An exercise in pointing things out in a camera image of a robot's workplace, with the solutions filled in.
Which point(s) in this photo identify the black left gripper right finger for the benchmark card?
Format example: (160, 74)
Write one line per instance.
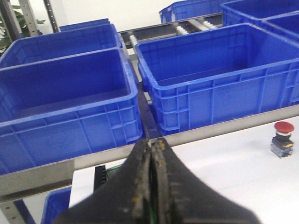
(182, 198)

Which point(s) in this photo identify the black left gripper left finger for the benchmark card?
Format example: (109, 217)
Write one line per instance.
(123, 199)

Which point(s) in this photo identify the green circuit board in rack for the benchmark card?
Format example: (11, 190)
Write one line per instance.
(110, 172)

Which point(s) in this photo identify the black slotted board rack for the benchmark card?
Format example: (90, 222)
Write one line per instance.
(100, 176)

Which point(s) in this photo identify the lower blue crate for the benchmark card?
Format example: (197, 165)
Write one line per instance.
(56, 202)

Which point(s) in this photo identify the blue crate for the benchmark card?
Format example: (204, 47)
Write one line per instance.
(63, 108)
(185, 9)
(56, 45)
(277, 16)
(213, 76)
(56, 202)

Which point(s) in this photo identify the red emergency stop button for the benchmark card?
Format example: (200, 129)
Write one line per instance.
(281, 145)

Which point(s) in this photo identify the front left blue crate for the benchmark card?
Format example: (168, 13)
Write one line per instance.
(63, 108)

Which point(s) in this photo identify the centre blue crate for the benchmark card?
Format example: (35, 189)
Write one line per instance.
(213, 76)

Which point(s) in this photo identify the rear left blue crate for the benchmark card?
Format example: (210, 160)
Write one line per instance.
(56, 45)

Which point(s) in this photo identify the rear right blue crate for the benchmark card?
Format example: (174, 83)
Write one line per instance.
(185, 9)

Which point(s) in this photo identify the green potted plant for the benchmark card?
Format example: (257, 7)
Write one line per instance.
(13, 25)

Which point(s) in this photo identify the front right blue crate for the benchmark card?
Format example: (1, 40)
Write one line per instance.
(277, 16)

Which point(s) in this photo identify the perforated steel rack upright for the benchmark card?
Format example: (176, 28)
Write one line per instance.
(29, 17)

